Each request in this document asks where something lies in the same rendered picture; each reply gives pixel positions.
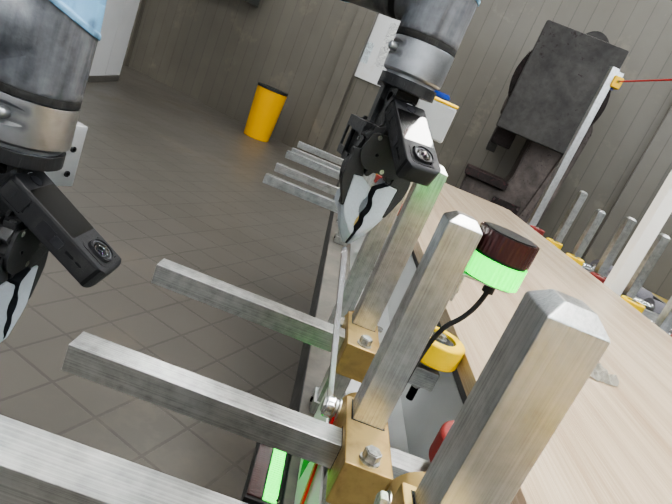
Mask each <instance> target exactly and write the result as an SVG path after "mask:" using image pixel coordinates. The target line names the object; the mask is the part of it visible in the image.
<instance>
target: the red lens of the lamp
mask: <svg viewBox="0 0 672 504"><path fill-rule="evenodd" d="M485 223H486V222H481V224H480V229H481V231H482V233H483V236H482V238H481V239H480V241H479V243H478V245H477V247H476V248H478V249H479V250H481V251H482V252H484V253H485V254H487V255H489V256H491V257H493V258H495V259H497V260H499V261H501V262H503V263H505V264H508V265H510V266H513V267H515V268H519V269H522V270H529V268H530V266H531V265H532V263H533V261H534V259H535V257H536V255H537V254H538V252H539V250H540V248H539V247H538V246H537V248H531V247H528V246H525V245H523V244H520V243H518V242H515V241H513V240H511V239H509V238H507V237H505V236H503V235H501V234H499V233H497V232H495V231H493V230H492V229H490V228H489V227H487V226H486V225H485Z"/></svg>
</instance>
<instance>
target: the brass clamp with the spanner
mask: <svg viewBox="0 0 672 504"><path fill-rule="evenodd" d="M356 394H357V392H353V393H350V394H348V395H346V396H345V397H343V398H342V400H343V402H342V407H341V410H340V413H339V415H338V417H337V419H336V420H335V421H334V423H333V425H334V426H337V427H339V428H342V445H341V448H340V450H339V452H338V454H337V456H336V458H335V460H334V462H333V464H332V466H331V469H329V468H328V474H327V487H326V502H328V503H330V504H374V501H375V498H376V495H377V493H378V492H380V491H381V490H383V491H384V489H385V488H386V486H387V485H388V484H389V483H390V482H391V481H392V480H393V470H392V459H391V449H390V439H389V429H388V421H387V423H386V425H385V427H384V429H383V430H382V429H379V428H376V427H374V426H371V425H368V424H366V423H363V422H361V421H358V420H355V419H353V400H354V398H355V396H356ZM369 445H373V446H375V447H377V448H379V449H380V452H381V454H382V458H381V460H380V465H379V467H378V468H376V469H373V468H369V467H367V466H365V465H364V464H363V463H362V462H361V460H360V458H359V455H360V453H361V452H363V451H364V449H365V447H367V446H369Z"/></svg>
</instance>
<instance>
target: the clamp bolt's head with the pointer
mask: <svg viewBox="0 0 672 504"><path fill-rule="evenodd" d="M327 399H328V397H326V396H325V397H324V399H323V401H322V404H321V408H320V411H321V412H323V410H324V408H325V405H326V402H327ZM342 402H343V400H342V399H339V400H338V399H337V403H336V406H335V409H334V412H333V414H332V416H331V418H330V421H329V424H331V425H333V422H334V420H336V419H337V417H338V415H339V413H340V410H341V407H342ZM317 466H318V464H315V463H314V465H313V468H312V471H311V474H310V476H309V479H308V482H307V485H306V487H305V490H304V493H303V496H302V499H301V501H300V504H304V503H305V500H306V497H307V494H308V491H309V489H310V486H311V483H312V480H313V478H314V475H315V472H316V469H317Z"/></svg>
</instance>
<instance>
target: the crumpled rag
mask: <svg viewBox="0 0 672 504"><path fill-rule="evenodd" d="M590 376H591V377H593V378H594V379H595V380H596V381H597V382H599V381H601V382H604V383H606V384H609V385H613V386H616V387H618V384H619V380H618V378H617V375H616V374H615V375H613V374H609V373H608V370H607V369H605V368H604V367H603V366H602V365H601V363H598V364H597V365H596V367H595V369H594V370H593V372H592V373H591V375H590Z"/></svg>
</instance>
